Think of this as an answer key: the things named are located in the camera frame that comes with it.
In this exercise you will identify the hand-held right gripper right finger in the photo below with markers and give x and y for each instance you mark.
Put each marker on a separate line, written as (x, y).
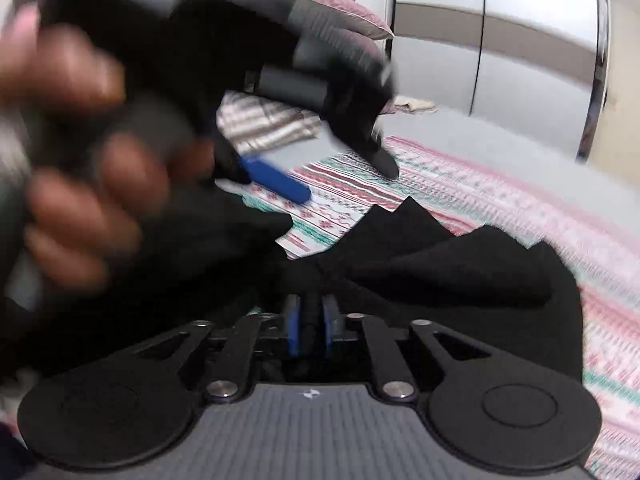
(329, 330)

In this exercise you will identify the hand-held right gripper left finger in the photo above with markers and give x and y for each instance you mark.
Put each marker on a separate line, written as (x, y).
(293, 330)

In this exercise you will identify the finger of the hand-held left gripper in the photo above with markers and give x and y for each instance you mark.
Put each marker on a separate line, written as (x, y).
(277, 180)
(372, 150)

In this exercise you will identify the black pants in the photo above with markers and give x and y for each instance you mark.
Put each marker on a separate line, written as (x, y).
(450, 280)

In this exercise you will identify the person's left hand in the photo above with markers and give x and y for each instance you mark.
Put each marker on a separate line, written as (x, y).
(80, 220)

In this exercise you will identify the brown striped cloth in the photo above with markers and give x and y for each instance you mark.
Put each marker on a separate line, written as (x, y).
(265, 122)

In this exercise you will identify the small beige cloth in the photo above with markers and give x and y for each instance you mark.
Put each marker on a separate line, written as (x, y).
(415, 106)

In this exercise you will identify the pink green patterned blanket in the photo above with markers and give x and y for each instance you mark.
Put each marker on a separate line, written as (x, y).
(500, 200)

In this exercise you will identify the pink patterned pillow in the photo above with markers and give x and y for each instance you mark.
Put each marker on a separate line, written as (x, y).
(350, 10)

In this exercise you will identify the white grey wardrobe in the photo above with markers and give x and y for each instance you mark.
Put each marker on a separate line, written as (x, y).
(525, 60)

